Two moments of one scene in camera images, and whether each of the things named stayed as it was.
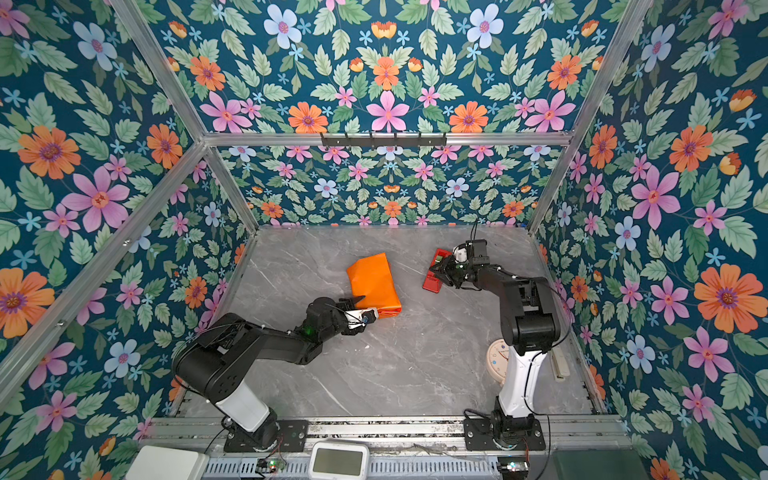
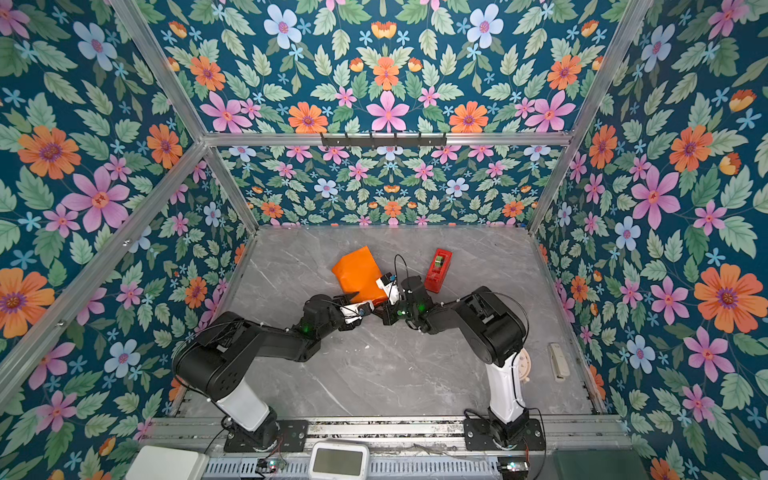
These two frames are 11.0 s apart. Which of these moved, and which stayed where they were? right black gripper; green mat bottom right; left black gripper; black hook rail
Moved: right black gripper
Stayed: left black gripper; black hook rail; green mat bottom right
